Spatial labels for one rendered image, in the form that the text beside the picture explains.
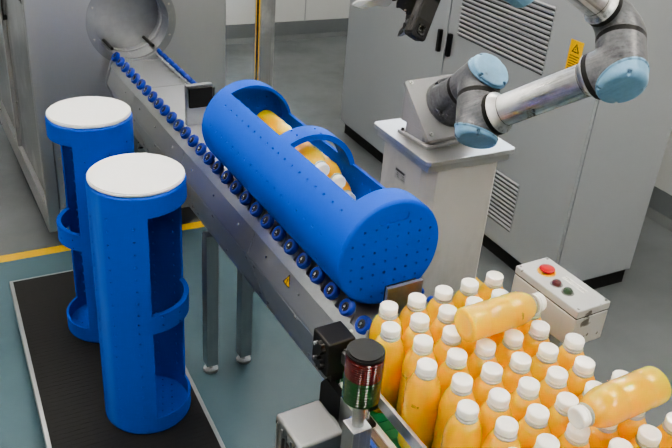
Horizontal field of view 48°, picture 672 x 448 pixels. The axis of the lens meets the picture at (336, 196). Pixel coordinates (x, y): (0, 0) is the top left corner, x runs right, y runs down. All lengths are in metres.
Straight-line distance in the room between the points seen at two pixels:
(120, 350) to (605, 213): 2.25
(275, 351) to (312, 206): 1.46
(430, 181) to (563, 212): 1.40
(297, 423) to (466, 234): 0.97
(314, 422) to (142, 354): 0.90
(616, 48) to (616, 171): 1.76
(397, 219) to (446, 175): 0.50
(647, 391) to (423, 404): 0.40
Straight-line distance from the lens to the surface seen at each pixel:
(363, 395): 1.26
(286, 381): 3.07
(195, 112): 2.86
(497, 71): 2.16
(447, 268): 2.43
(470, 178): 2.30
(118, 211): 2.18
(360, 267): 1.77
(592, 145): 3.42
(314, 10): 7.46
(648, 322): 3.84
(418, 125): 2.25
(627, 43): 1.90
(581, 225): 3.62
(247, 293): 2.95
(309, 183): 1.88
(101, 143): 2.63
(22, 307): 3.31
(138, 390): 2.55
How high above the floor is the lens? 2.03
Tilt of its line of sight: 27 degrees down
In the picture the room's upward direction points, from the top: 5 degrees clockwise
